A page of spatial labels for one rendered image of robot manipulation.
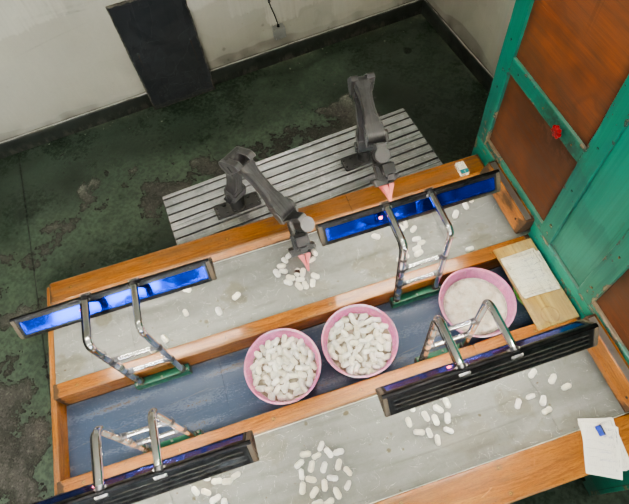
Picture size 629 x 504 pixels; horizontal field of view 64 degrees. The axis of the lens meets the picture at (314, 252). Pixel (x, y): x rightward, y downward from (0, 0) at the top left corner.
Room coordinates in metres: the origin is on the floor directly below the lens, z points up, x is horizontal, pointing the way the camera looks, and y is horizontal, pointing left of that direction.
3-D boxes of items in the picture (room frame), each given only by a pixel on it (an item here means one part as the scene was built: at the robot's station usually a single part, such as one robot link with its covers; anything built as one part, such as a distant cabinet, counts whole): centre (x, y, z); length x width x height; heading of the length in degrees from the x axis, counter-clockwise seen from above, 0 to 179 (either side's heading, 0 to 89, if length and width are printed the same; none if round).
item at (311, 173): (1.13, -0.06, 0.65); 1.20 x 0.90 x 0.04; 104
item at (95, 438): (0.28, 0.56, 0.90); 0.20 x 0.19 x 0.45; 99
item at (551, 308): (0.68, -0.76, 0.77); 0.33 x 0.15 x 0.01; 9
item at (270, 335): (0.54, 0.17, 0.72); 0.27 x 0.27 x 0.10
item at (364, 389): (0.39, 0.03, 0.71); 1.81 x 0.05 x 0.11; 99
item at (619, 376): (0.35, -0.86, 0.83); 0.30 x 0.06 x 0.07; 9
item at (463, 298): (0.65, -0.54, 0.71); 0.22 x 0.22 x 0.06
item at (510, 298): (0.65, -0.54, 0.72); 0.27 x 0.27 x 0.10
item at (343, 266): (0.89, 0.11, 0.73); 1.81 x 0.30 x 0.02; 99
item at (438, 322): (0.42, -0.40, 0.90); 0.20 x 0.19 x 0.45; 99
